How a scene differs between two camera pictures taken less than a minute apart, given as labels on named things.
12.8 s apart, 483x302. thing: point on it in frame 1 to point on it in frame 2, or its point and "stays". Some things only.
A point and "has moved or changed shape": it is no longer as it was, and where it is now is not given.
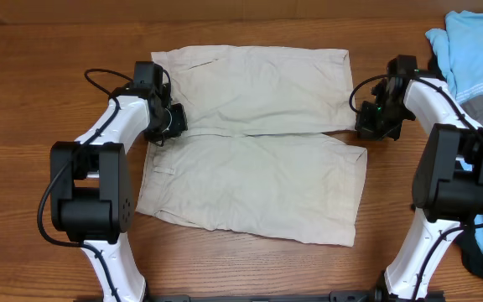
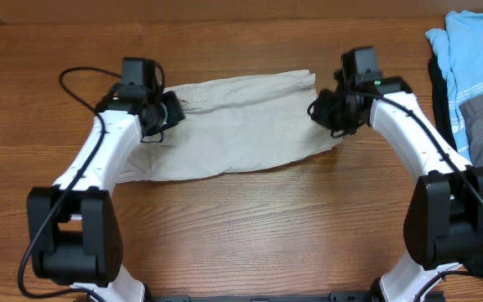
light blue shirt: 475,46 stays
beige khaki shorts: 264,151 has moved or changed shape
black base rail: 377,294 stays
